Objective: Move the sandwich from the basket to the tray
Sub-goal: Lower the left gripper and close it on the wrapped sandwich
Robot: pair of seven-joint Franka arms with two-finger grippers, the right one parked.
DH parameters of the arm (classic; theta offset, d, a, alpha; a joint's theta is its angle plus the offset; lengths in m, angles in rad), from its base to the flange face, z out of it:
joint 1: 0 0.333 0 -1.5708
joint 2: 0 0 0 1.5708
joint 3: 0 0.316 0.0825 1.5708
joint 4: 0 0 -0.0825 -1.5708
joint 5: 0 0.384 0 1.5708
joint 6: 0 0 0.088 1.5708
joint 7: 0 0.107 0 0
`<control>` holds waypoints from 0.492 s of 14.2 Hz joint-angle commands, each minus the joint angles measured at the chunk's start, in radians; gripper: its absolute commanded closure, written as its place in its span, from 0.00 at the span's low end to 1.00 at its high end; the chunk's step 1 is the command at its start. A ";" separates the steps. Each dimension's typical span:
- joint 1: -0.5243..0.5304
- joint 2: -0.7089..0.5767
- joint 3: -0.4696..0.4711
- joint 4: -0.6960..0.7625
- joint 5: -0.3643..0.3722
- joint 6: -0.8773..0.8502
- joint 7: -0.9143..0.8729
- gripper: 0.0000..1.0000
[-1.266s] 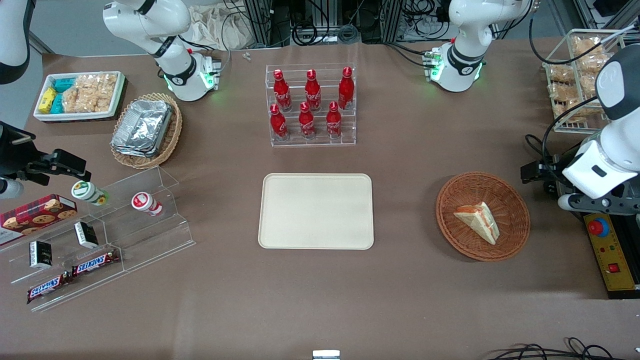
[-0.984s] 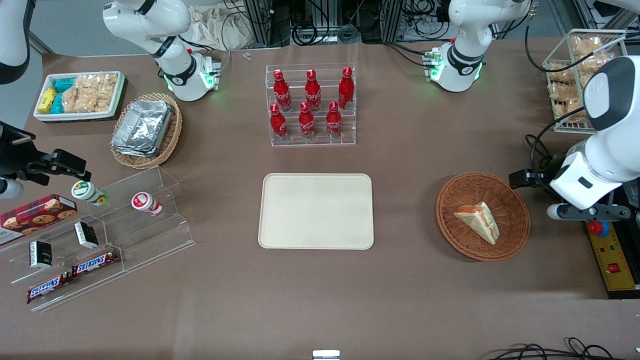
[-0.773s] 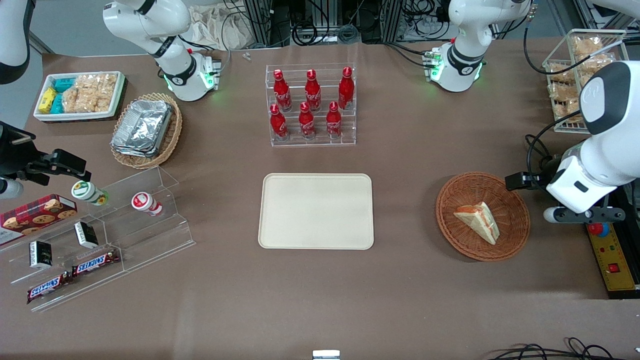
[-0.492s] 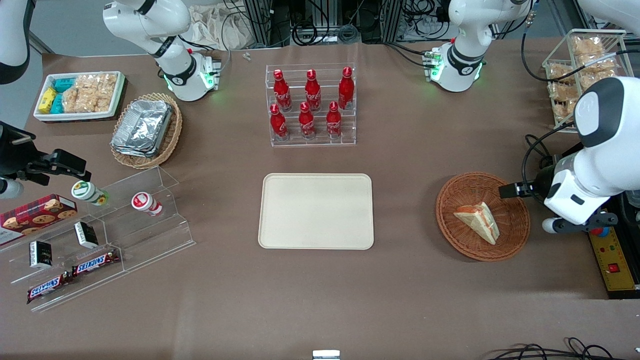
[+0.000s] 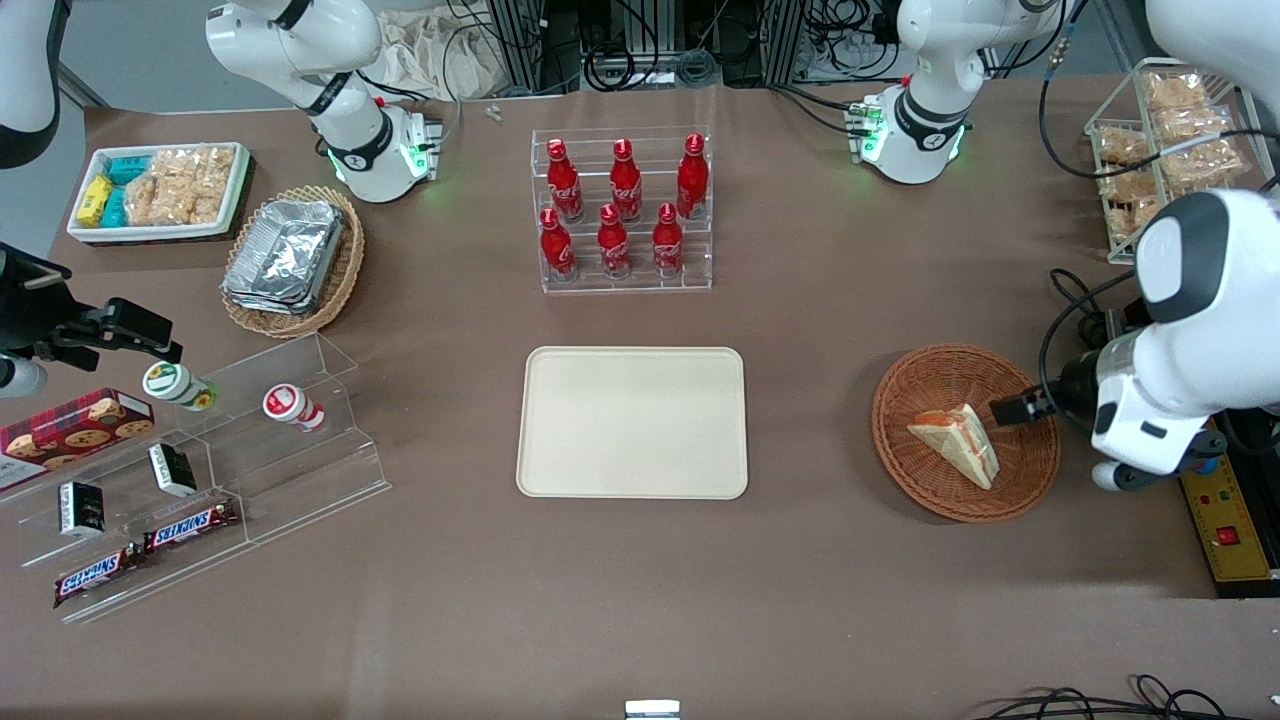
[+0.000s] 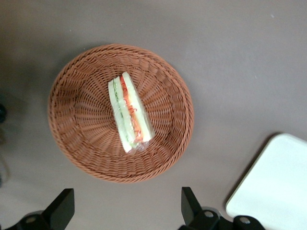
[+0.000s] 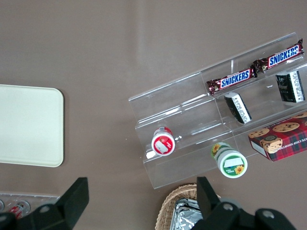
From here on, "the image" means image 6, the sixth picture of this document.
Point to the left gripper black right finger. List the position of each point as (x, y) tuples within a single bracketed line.
[(192, 208)]

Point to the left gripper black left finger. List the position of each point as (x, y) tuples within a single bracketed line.
[(60, 208)]

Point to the triangle sandwich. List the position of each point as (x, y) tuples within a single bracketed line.
[(127, 112)]

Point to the beige plastic serving tray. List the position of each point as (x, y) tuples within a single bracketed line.
[(275, 187)]

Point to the round brown wicker basket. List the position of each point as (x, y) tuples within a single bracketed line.
[(84, 119)]

